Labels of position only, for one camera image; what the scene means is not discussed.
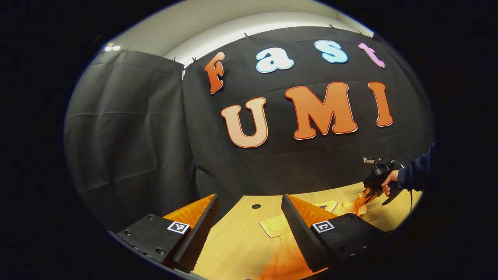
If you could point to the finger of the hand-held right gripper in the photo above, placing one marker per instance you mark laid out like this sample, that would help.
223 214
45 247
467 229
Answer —
366 196

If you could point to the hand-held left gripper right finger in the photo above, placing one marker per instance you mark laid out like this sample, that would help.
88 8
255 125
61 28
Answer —
301 237

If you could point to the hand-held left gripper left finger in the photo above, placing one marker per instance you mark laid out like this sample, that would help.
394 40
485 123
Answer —
198 237

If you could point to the orange T-shirt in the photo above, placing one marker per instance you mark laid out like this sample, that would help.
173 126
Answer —
284 264

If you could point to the black backdrop cloth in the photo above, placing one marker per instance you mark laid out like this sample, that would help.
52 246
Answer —
272 167

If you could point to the plain black side cloth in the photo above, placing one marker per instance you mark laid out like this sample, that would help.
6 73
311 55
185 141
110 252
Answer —
128 136

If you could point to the white ceiling light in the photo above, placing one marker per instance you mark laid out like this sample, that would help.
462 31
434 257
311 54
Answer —
112 47

